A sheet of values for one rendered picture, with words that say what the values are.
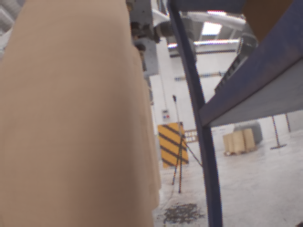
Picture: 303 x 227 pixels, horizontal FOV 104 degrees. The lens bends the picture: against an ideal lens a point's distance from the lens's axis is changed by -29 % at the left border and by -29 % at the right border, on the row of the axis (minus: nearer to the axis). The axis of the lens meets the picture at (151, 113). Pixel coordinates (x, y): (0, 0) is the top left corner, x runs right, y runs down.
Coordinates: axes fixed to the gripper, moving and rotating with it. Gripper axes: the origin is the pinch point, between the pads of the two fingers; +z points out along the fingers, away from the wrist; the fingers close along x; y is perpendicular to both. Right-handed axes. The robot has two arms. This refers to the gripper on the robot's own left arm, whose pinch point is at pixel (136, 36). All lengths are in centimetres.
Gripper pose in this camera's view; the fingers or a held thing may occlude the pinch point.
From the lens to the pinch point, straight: 119.2
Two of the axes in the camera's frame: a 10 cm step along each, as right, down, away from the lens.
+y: 0.6, -9.8, 1.7
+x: -4.2, -1.7, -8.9
